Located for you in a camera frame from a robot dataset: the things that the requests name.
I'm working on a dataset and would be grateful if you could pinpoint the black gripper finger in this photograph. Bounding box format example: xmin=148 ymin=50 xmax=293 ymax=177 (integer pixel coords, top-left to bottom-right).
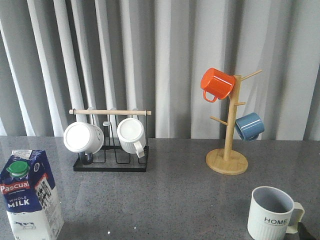
xmin=297 ymin=222 xmax=316 ymax=240

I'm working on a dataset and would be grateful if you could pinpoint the white HOME mug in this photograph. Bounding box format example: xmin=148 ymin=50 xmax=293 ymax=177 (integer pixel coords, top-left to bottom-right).
xmin=247 ymin=186 xmax=305 ymax=240

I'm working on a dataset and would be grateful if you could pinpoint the blue white milk carton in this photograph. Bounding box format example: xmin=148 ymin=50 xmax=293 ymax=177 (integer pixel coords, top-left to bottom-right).
xmin=0 ymin=149 xmax=64 ymax=240

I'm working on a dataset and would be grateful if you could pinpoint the wooden mug tree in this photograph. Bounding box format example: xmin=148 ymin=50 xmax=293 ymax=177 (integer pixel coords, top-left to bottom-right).
xmin=205 ymin=69 xmax=262 ymax=175

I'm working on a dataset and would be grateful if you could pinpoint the blue enamel mug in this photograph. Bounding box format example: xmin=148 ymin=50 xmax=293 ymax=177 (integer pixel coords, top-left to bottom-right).
xmin=235 ymin=112 xmax=265 ymax=141

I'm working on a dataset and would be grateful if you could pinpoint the orange enamel mug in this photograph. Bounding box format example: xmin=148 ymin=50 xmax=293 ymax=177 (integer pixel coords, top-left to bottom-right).
xmin=200 ymin=68 xmax=236 ymax=103

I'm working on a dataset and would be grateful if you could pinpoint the white ribbed mug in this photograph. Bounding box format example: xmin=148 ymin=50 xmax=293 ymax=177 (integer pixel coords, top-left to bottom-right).
xmin=117 ymin=118 xmax=146 ymax=159

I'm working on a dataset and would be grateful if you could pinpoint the white smiley mug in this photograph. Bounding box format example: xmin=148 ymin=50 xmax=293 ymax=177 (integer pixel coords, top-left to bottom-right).
xmin=63 ymin=122 xmax=105 ymax=154

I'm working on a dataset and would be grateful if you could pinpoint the grey white curtain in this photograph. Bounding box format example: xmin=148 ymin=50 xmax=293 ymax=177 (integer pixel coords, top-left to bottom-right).
xmin=0 ymin=0 xmax=320 ymax=141

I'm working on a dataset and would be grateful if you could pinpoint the black wire mug rack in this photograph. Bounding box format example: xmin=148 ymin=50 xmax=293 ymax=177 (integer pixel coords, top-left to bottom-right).
xmin=69 ymin=108 xmax=152 ymax=172

